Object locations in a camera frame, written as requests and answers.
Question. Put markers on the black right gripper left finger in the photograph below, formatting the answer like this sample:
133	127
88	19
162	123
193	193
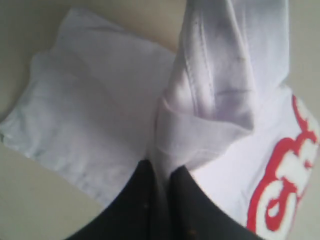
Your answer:
133	215

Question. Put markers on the white t-shirt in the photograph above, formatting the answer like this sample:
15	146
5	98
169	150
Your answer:
103	99

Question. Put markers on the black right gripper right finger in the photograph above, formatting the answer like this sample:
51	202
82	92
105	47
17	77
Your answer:
195	217

